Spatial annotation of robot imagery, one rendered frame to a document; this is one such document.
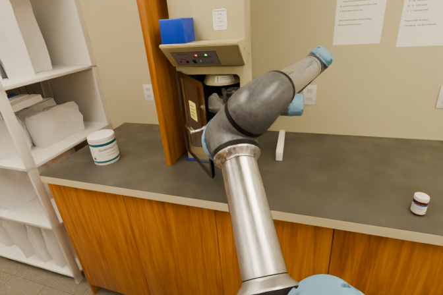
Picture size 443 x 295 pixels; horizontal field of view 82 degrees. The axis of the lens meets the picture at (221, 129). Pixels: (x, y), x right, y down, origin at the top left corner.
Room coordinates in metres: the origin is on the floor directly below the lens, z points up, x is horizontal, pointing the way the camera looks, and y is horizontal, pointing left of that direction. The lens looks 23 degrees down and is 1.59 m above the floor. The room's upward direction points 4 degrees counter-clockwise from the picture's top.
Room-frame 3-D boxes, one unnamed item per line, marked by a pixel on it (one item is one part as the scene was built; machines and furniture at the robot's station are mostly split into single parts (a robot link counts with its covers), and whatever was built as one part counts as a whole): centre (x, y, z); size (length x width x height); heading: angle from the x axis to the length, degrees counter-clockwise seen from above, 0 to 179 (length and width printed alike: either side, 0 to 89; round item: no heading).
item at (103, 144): (1.21, 0.62, 1.02); 0.13 x 0.13 x 0.15
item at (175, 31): (1.08, 0.14, 1.56); 0.10 x 0.10 x 0.09; 71
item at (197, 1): (1.22, -0.01, 1.33); 0.32 x 0.25 x 0.77; 71
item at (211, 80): (1.19, -0.02, 1.34); 0.18 x 0.18 x 0.05
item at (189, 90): (1.01, 0.11, 1.19); 0.30 x 0.01 x 0.40; 25
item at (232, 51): (1.05, 0.05, 1.46); 0.32 x 0.12 x 0.10; 71
